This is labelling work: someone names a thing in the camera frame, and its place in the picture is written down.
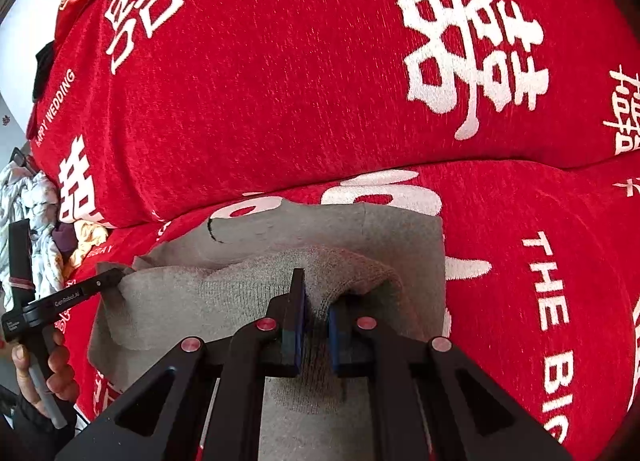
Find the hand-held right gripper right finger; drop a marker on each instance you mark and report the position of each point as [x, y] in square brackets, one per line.
[340, 346]

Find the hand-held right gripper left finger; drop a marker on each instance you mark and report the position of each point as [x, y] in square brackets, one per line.
[295, 336]

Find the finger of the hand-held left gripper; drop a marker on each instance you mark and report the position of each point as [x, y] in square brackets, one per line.
[102, 281]

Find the grey knit sweater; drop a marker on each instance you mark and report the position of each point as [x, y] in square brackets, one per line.
[390, 241]

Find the person's left forearm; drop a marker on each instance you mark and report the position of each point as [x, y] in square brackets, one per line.
[27, 436]

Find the person's left hand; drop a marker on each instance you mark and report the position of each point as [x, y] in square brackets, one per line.
[62, 366]

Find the orange crumpled cloth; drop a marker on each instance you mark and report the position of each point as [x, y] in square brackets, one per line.
[87, 237]

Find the dark purple cloth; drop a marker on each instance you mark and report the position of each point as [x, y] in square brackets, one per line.
[64, 241]

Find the light patterned crumpled cloth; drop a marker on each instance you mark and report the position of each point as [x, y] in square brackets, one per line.
[40, 221]

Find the small black object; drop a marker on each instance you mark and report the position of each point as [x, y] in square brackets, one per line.
[19, 158]

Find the red printed sofa seat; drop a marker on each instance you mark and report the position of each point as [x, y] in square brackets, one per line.
[500, 266]

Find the black cloth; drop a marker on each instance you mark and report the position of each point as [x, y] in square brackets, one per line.
[45, 66]

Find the red printed sofa backrest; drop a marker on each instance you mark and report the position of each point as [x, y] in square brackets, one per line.
[300, 91]

